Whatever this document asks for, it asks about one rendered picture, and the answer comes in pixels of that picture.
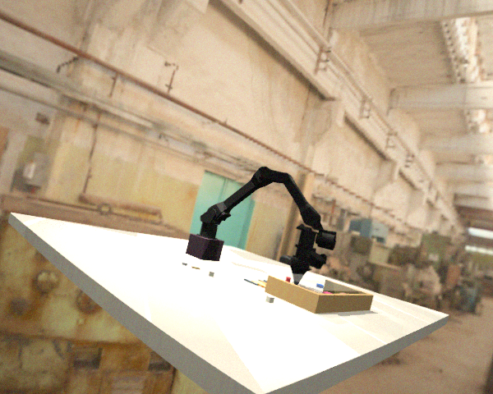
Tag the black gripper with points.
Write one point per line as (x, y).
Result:
(297, 265)

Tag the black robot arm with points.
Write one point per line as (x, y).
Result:
(263, 177)

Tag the tan strip with orange dots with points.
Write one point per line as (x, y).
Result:
(261, 284)

